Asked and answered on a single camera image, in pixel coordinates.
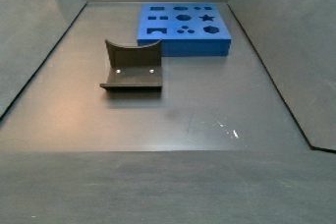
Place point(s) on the blue shape-sorter block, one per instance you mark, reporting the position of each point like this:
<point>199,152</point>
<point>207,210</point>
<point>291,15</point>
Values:
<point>189,29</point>

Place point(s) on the black curved holder bracket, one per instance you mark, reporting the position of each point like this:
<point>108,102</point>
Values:
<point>135,60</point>

